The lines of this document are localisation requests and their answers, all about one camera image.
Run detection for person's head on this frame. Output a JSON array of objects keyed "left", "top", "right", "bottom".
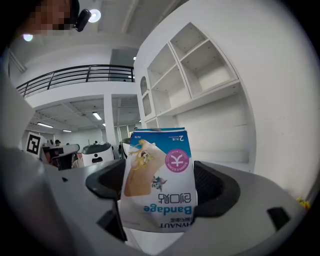
[{"left": 14, "top": 0, "right": 81, "bottom": 36}]

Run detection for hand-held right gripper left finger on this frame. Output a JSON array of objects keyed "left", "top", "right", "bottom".
[{"left": 44, "top": 159, "right": 151, "bottom": 256}]

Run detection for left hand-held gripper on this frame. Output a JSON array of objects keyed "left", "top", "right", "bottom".
[{"left": 24, "top": 131, "right": 81, "bottom": 171}]

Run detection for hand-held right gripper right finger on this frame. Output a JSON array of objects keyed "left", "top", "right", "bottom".
[{"left": 154, "top": 160, "right": 309, "bottom": 256}]

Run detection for small item white blue box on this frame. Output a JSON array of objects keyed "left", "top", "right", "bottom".
[{"left": 120, "top": 127, "right": 199, "bottom": 234}]

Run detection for person's grey clothing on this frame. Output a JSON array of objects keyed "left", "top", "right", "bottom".
[{"left": 0, "top": 57, "right": 83, "bottom": 256}]

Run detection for black head-worn camera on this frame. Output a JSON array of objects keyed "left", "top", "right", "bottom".
[{"left": 74, "top": 8, "right": 92, "bottom": 33}]

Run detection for white rounded robot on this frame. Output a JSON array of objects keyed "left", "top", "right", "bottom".
[{"left": 81, "top": 141, "right": 115, "bottom": 168}]

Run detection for yellow flowers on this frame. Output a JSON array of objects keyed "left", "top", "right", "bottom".
[{"left": 296, "top": 197, "right": 312, "bottom": 210}]

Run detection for white shelf unit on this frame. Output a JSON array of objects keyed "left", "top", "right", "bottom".
[{"left": 133, "top": 0, "right": 258, "bottom": 173}]

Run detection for black metal railing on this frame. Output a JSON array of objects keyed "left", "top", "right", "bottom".
[{"left": 15, "top": 64, "right": 135, "bottom": 98}]

